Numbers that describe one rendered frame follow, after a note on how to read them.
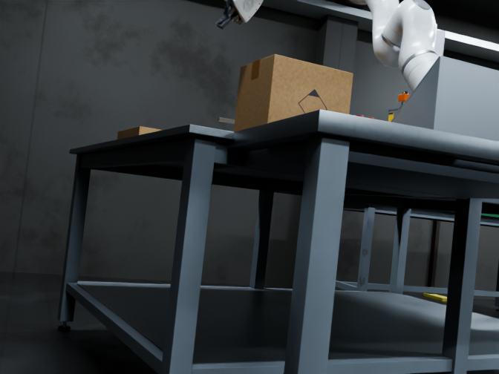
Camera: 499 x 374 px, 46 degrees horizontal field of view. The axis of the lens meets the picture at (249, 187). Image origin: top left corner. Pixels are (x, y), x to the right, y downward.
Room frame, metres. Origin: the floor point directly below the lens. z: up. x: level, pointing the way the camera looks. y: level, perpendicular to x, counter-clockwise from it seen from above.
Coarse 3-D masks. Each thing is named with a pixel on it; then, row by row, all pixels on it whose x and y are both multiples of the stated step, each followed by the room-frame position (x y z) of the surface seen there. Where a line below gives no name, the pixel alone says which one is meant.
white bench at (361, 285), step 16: (352, 208) 4.05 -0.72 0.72; (368, 208) 3.84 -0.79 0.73; (384, 208) 3.89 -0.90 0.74; (368, 224) 3.84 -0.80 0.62; (480, 224) 4.95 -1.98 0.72; (496, 224) 4.23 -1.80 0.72; (368, 240) 3.84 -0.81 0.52; (368, 256) 3.85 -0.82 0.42; (368, 272) 3.85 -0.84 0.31; (352, 288) 3.95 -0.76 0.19; (368, 288) 4.23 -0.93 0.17; (384, 288) 4.28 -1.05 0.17; (416, 288) 4.37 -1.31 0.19; (432, 288) 4.42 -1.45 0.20; (496, 288) 5.08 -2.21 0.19; (496, 304) 5.07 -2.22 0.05
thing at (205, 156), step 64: (192, 192) 1.47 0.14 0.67; (384, 192) 2.32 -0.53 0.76; (192, 256) 1.48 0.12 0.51; (256, 256) 3.16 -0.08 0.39; (64, 320) 2.70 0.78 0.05; (128, 320) 2.01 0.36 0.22; (192, 320) 1.49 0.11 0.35; (256, 320) 2.25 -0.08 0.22; (384, 320) 2.57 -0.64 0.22; (448, 320) 1.97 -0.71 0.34
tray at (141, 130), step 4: (132, 128) 1.97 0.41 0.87; (136, 128) 1.93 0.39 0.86; (140, 128) 1.90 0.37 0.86; (144, 128) 1.91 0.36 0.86; (148, 128) 1.91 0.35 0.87; (152, 128) 1.92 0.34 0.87; (120, 132) 2.10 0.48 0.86; (124, 132) 2.05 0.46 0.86; (128, 132) 2.00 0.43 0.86; (132, 132) 1.96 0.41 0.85; (136, 132) 1.93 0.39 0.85; (140, 132) 1.90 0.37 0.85; (144, 132) 1.91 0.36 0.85; (148, 132) 1.92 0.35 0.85; (120, 136) 2.09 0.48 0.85; (124, 136) 2.05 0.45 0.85; (128, 136) 2.00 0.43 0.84; (132, 136) 1.96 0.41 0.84
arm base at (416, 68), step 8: (416, 56) 1.75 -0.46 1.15; (424, 56) 1.74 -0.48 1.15; (432, 56) 1.74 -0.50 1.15; (408, 64) 1.76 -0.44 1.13; (416, 64) 1.74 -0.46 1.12; (424, 64) 1.72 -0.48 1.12; (432, 64) 1.72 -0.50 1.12; (408, 72) 1.76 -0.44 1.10; (416, 72) 1.73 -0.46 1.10; (424, 72) 1.71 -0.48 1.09; (408, 80) 1.76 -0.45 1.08; (416, 80) 1.72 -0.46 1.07
